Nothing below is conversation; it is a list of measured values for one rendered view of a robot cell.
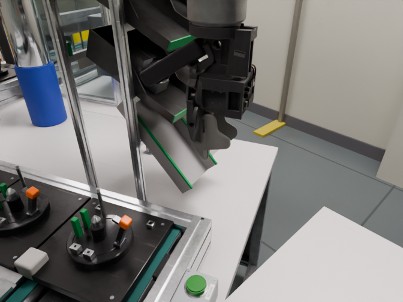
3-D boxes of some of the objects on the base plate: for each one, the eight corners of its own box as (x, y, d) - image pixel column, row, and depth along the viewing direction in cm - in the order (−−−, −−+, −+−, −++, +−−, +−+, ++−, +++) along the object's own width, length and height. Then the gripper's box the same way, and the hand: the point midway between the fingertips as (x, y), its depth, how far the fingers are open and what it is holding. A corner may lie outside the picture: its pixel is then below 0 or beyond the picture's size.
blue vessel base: (74, 115, 148) (61, 60, 134) (50, 129, 136) (32, 71, 122) (50, 111, 153) (34, 57, 139) (24, 124, 141) (5, 66, 127)
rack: (195, 159, 116) (192, -115, 74) (147, 223, 87) (96, -164, 45) (148, 148, 123) (120, -108, 80) (88, 205, 94) (-5, -148, 52)
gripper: (245, 32, 34) (234, 182, 45) (262, 20, 41) (249, 152, 52) (176, 27, 37) (182, 169, 48) (203, 17, 44) (202, 142, 55)
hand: (201, 151), depth 50 cm, fingers closed
